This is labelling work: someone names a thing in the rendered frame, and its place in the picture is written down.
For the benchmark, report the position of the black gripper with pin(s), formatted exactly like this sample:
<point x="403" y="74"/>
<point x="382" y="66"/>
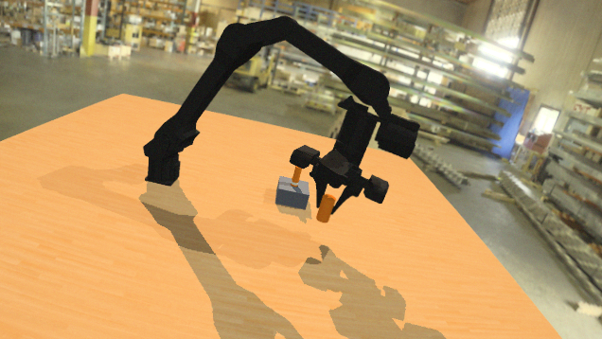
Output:
<point x="375" y="188"/>

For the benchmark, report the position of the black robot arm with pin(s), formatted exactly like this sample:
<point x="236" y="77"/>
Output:
<point x="237" y="45"/>

